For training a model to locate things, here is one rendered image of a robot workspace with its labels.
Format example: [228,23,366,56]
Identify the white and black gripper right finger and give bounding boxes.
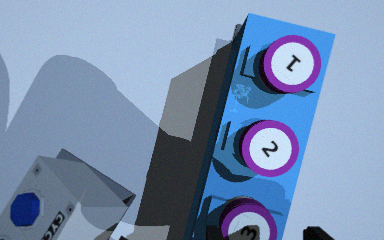
[303,226,334,240]

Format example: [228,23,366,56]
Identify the purple screw cap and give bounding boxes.
[219,198,277,240]
[239,120,299,177]
[259,35,321,94]

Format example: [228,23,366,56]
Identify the blue tube rack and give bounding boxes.
[183,13,336,240]

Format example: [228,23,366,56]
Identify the light grey button panel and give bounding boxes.
[0,149,137,240]

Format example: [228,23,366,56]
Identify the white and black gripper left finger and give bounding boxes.
[206,225,224,240]

